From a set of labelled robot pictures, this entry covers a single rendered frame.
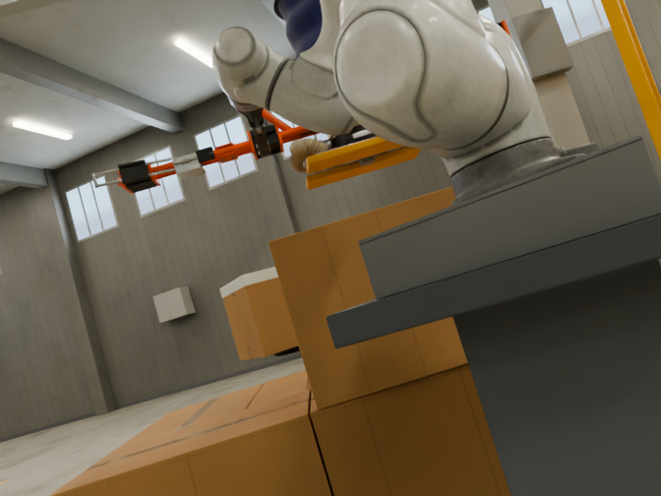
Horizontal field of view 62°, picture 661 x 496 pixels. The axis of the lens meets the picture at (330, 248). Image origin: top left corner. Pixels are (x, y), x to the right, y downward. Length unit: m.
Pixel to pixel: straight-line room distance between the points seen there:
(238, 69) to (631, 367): 0.75
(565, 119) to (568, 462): 2.18
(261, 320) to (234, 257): 8.16
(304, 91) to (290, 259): 0.43
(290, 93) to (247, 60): 0.09
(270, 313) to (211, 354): 8.56
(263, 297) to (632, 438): 2.11
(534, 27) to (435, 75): 2.28
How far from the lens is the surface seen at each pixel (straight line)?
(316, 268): 1.28
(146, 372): 12.12
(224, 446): 1.33
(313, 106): 1.03
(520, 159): 0.80
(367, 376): 1.29
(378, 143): 1.40
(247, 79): 1.04
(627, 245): 0.62
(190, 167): 1.52
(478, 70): 0.66
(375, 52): 0.61
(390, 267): 0.71
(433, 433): 1.34
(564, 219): 0.70
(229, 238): 10.85
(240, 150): 1.52
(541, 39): 2.85
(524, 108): 0.81
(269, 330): 2.68
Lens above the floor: 0.76
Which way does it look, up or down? 6 degrees up
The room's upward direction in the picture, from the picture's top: 17 degrees counter-clockwise
